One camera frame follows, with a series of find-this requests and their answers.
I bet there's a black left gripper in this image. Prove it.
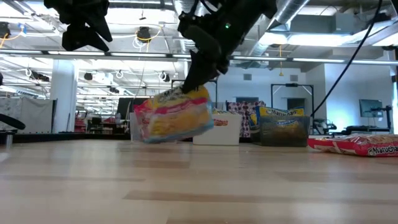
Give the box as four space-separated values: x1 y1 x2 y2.
43 0 113 53

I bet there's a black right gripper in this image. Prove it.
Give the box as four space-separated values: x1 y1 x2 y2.
178 6 246 94

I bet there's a red Maruchan ramen packet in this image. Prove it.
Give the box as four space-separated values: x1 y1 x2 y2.
307 133 398 158

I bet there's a long ceiling light strip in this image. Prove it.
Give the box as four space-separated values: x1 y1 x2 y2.
0 49 398 66

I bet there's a black ceiling-mounted device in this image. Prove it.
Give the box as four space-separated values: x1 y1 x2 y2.
136 26 152 44

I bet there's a floral patterned cloth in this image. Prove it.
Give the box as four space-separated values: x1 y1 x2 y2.
226 100 267 138

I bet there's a white square column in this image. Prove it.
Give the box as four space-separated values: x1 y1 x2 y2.
50 58 78 134

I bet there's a white plastic bin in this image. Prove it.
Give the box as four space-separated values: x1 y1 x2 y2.
192 113 243 146

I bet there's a black ceiling spotlight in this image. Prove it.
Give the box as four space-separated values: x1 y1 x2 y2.
0 21 11 39

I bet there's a clear plastic bin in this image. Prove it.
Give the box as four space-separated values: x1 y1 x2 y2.
129 111 141 143

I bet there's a grey partition curtain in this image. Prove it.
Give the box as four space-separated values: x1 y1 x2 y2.
0 96 54 134

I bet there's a dark translucent plastic bin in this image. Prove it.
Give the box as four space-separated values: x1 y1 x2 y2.
249 113 311 147

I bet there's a dark desk equipment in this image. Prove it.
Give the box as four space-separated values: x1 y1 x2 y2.
312 119 339 135

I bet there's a dark office desk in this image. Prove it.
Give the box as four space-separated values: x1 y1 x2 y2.
345 125 393 135

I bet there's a yellow ceiling cable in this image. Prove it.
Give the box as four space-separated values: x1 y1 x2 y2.
135 25 163 43

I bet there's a large silver spiral duct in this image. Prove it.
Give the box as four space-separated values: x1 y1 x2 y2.
173 0 208 98

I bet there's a yellow hanging cord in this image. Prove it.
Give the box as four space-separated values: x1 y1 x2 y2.
279 45 285 77

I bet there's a black metal workstation frame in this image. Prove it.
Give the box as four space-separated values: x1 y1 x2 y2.
270 83 315 116

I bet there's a slanted silver spiral duct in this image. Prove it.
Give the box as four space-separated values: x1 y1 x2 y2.
245 0 312 68

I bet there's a black aluminium table frame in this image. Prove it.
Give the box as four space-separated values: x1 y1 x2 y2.
0 132 131 144

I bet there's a black cable loop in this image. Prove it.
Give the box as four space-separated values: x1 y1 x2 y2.
0 113 26 131

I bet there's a grey rectangular air duct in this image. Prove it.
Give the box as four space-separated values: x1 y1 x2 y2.
290 14 355 35

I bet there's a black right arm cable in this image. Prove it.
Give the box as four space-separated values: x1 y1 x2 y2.
310 0 383 118

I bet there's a wall-side computer monitor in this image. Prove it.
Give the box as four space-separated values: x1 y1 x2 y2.
359 99 384 118

